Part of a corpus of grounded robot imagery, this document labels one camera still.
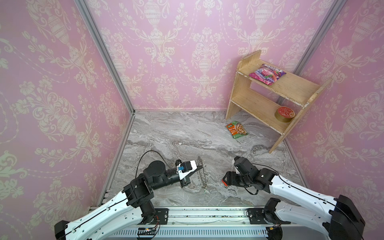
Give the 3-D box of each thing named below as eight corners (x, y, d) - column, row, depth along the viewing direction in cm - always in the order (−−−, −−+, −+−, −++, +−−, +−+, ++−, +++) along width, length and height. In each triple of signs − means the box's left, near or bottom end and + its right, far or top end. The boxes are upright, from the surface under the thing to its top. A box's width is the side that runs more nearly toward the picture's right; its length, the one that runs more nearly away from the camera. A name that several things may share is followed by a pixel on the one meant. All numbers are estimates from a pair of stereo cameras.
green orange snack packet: (234, 139, 106) (234, 137, 105) (225, 125, 114) (225, 123, 113) (247, 134, 109) (248, 132, 107) (237, 121, 117) (238, 119, 115)
